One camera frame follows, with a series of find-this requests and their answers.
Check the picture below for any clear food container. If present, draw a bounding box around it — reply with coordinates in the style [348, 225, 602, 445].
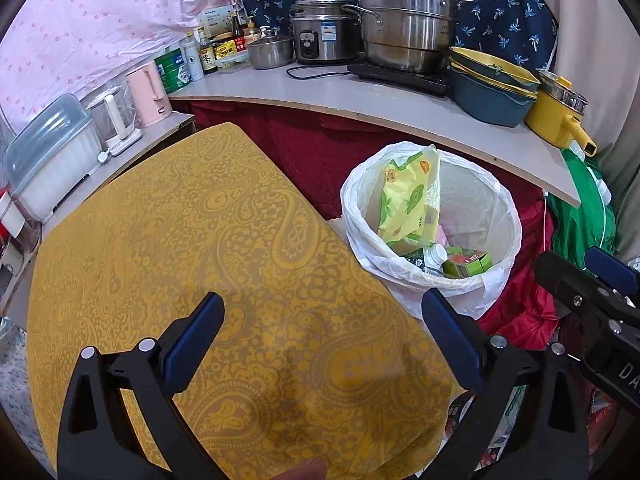
[217, 52, 251, 72]

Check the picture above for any white canister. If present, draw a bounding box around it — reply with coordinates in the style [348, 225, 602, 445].
[0, 187, 28, 241]

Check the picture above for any yellow green wipes packet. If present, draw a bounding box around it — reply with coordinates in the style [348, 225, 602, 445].
[376, 144, 442, 248]

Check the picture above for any white floral cloth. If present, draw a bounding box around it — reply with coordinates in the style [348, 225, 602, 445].
[0, 310, 56, 461]

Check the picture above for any navy patterned cloth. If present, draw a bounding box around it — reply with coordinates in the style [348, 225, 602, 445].
[237, 0, 558, 86]

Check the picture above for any green plastic bag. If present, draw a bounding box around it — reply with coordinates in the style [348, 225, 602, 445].
[545, 147, 618, 271]

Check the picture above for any pink dotted cloth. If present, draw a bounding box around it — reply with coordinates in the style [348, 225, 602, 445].
[0, 0, 246, 126]

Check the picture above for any person's left hand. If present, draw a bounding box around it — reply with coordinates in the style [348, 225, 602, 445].
[277, 456, 329, 480]

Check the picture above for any white dish box blue lid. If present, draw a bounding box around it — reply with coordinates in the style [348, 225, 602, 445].
[2, 94, 103, 223]

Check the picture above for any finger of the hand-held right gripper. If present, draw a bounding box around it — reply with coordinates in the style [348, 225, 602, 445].
[532, 251, 626, 356]
[586, 246, 640, 311]

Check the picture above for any dark red cloth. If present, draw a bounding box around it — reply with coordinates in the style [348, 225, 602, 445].
[170, 100, 561, 351]

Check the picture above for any small white bottle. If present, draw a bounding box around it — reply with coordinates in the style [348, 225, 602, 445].
[424, 243, 449, 273]

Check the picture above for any black power cable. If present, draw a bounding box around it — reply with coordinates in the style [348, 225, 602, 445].
[286, 62, 351, 81]

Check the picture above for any white bagged bin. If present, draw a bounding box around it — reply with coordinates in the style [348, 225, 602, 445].
[340, 141, 523, 318]

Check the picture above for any black induction cooker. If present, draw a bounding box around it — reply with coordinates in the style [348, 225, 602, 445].
[347, 57, 451, 98]

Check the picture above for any red label sauce bottle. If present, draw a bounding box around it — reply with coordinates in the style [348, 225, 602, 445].
[230, 11, 248, 53]

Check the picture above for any yellow patterned tablecloth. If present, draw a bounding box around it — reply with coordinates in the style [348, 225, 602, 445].
[27, 122, 466, 480]

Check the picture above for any green carton box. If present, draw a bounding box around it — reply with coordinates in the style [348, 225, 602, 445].
[442, 245, 495, 280]

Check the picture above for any blue yellow plastic basin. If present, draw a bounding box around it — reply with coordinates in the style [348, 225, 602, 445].
[448, 46, 542, 88]
[448, 67, 538, 128]
[448, 57, 540, 98]

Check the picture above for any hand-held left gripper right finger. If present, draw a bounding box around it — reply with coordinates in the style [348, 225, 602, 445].
[421, 288, 590, 480]

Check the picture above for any pink electric kettle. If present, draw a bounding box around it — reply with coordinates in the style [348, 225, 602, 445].
[125, 61, 168, 128]

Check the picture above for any green tin can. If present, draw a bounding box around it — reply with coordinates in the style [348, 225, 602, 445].
[154, 47, 193, 93]

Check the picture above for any yellow electric pot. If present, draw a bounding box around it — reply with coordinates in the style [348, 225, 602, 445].
[524, 70, 598, 156]

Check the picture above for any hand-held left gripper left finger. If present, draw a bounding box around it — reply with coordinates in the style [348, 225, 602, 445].
[56, 291, 226, 480]

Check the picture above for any beige curtain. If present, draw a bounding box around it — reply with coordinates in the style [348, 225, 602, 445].
[542, 0, 640, 161]

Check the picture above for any steel rice cooker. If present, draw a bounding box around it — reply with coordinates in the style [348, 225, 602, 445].
[290, 0, 363, 65]

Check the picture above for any white glass kettle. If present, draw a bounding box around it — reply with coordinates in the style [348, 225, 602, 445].
[86, 86, 143, 157]

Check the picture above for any white plastic bottle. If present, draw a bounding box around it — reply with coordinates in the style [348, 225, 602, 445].
[181, 32, 206, 82]

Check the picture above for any small steel pot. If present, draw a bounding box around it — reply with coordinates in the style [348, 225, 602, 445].
[247, 29, 295, 70]

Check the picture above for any dark soy sauce bottle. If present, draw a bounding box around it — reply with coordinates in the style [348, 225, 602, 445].
[199, 35, 218, 75]

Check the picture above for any large steel steamer pot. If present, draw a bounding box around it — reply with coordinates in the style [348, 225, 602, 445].
[342, 0, 478, 73]

